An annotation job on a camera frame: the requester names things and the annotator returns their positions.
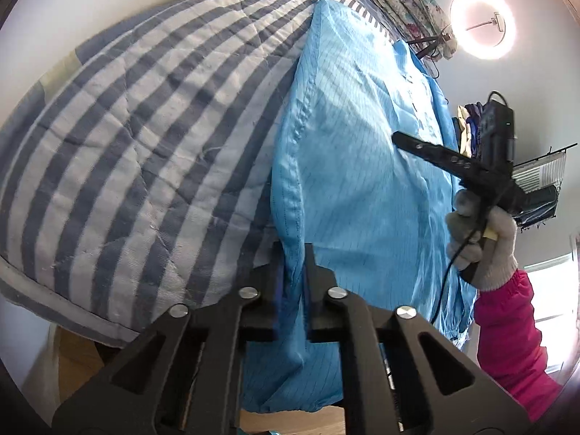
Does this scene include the light blue striped garment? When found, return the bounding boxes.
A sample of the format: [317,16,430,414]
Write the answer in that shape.
[243,0,476,413]

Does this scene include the pink sleeved right forearm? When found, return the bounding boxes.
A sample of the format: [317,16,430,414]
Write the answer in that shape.
[475,270,562,421]

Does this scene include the dark clothes on rack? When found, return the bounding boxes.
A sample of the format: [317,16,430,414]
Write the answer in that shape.
[515,185,559,229]

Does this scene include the black metal clothes rack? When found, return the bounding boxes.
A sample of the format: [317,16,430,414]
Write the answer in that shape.
[511,141,579,233]

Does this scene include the white gloved right hand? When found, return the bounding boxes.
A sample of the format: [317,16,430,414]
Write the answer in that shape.
[445,190,518,292]

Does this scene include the striped cloth on rack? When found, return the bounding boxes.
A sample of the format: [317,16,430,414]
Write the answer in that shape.
[512,151,566,192]

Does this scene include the floral folded bedding pile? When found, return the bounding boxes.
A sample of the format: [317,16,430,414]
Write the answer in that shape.
[373,0,458,61]

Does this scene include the blue white striped quilt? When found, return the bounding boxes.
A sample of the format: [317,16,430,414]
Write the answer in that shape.
[1,0,397,347]

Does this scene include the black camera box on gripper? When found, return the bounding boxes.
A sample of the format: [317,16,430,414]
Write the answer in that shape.
[477,90,515,177]

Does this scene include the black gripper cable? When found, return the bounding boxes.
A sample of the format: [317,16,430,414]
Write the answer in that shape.
[430,181,513,325]

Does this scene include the window with frame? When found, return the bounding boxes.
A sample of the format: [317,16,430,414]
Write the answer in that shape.
[525,253,579,375]

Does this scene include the ring light on tripod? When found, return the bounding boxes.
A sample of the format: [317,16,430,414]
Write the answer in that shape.
[407,0,518,61]

